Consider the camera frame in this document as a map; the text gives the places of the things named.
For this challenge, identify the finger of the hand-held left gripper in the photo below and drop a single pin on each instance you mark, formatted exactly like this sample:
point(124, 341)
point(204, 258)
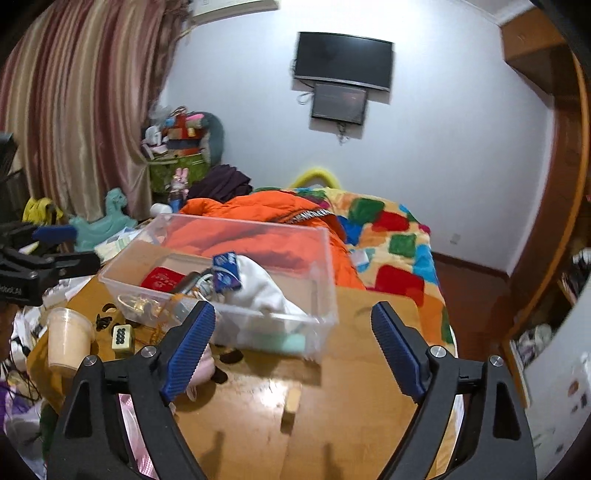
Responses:
point(55, 233)
point(69, 264)

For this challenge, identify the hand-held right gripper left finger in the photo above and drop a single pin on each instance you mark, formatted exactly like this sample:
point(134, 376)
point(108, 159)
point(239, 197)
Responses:
point(191, 350)

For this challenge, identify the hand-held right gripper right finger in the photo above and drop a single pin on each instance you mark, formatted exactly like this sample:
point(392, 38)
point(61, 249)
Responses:
point(397, 350)

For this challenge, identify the beige plastic cup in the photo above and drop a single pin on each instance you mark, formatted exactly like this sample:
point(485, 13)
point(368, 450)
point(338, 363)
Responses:
point(69, 339)

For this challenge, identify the clear plastic storage box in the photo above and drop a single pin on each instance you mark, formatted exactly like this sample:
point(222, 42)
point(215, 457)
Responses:
point(277, 328)

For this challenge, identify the small wooden block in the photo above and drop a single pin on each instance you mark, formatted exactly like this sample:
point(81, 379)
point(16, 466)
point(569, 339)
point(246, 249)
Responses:
point(292, 405)

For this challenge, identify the wooden desktop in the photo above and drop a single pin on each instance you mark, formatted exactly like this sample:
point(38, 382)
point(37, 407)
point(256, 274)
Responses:
point(332, 415)

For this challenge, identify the yellow cloth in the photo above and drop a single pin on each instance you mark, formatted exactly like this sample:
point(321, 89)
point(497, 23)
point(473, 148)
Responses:
point(39, 210)

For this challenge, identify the teal rocking horse toy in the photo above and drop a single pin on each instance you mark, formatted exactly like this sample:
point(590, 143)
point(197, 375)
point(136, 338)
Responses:
point(99, 226)

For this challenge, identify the white plastic bag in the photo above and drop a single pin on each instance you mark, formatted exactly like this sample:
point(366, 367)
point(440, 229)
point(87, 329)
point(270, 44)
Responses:
point(27, 332)

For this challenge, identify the stack of white papers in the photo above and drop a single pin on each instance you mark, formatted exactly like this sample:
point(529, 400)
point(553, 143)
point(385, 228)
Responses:
point(115, 247)

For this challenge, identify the black mesh chair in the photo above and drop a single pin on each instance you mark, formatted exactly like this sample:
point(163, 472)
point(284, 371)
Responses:
point(14, 196)

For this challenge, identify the small metal cylinder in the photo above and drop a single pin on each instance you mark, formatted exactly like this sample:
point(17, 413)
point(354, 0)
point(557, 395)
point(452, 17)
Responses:
point(187, 282)

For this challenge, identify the small clear plastic item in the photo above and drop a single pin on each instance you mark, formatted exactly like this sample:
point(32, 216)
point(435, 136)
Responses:
point(138, 305)

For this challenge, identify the pale green dotted block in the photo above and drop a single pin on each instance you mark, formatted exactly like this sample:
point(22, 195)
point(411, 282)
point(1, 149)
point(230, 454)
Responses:
point(122, 339)

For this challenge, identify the red pouch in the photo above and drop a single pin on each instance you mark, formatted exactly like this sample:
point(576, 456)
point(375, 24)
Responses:
point(161, 279)

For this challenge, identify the blue snack packet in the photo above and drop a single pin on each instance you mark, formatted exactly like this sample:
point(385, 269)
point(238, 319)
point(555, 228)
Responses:
point(227, 272)

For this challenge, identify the colourful patchwork blanket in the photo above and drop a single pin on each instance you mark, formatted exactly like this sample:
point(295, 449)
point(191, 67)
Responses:
point(401, 258)

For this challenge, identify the mint green sponge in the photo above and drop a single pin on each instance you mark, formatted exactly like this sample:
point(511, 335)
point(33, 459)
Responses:
point(286, 344)

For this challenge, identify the white cloth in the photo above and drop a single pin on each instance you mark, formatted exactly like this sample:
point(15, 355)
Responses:
point(263, 286)

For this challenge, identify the white round jar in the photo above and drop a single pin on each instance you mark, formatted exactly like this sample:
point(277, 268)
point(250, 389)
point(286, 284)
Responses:
point(161, 210)

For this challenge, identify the green storage box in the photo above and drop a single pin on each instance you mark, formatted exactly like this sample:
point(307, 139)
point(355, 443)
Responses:
point(161, 177)

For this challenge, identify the pink bunny bottle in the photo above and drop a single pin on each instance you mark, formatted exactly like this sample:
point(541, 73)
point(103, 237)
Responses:
point(178, 189)

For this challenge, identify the striped curtain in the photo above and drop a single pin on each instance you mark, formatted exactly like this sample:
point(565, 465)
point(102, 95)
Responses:
point(83, 101)

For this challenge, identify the small white fan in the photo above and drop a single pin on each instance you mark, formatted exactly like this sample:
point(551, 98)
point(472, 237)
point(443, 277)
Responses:
point(152, 136)

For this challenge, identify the orange padded jacket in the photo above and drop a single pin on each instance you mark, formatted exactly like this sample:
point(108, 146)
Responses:
point(258, 230)

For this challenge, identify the red gift box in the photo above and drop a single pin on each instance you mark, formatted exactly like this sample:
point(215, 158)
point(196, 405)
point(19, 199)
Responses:
point(182, 131)

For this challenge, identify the dark purple cloth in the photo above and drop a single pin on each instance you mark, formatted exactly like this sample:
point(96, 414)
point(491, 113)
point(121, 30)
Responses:
point(221, 182)

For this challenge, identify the white cabinet door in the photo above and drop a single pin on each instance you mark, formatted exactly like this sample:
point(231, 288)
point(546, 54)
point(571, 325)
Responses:
point(563, 392)

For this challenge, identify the grey-green plush cushion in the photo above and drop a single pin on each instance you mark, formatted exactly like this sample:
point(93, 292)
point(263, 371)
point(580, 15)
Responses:
point(214, 134)

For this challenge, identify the yellow foam tube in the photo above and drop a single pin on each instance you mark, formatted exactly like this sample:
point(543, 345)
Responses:
point(316, 174)

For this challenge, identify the wall socket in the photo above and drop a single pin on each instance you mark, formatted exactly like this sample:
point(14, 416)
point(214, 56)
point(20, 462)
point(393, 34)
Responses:
point(455, 238)

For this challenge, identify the small wall monitor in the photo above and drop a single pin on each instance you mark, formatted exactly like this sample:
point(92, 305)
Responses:
point(339, 104)

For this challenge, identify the black wall television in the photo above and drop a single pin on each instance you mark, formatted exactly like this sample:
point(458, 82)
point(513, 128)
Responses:
point(344, 60)

